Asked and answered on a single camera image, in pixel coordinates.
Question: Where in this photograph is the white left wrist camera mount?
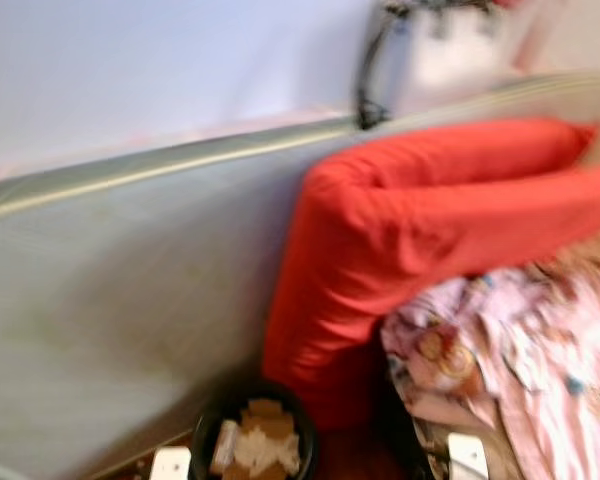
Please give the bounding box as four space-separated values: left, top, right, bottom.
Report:
150 446 193 480

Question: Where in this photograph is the white bag with black strap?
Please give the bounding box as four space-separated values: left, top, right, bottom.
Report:
355 0 541 129

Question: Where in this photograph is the pink cartoon print quilt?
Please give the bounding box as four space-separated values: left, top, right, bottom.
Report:
380 235 600 480

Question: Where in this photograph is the grey padded headboard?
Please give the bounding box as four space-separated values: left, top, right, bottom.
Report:
0 72 600 480

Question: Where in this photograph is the crumpled paper rubbish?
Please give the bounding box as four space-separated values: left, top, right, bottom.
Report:
212 398 301 480

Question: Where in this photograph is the red cushion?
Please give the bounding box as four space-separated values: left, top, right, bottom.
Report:
263 160 600 431
315 117 598 196

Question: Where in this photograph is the black waste bin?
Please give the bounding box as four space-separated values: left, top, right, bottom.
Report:
190 385 319 480

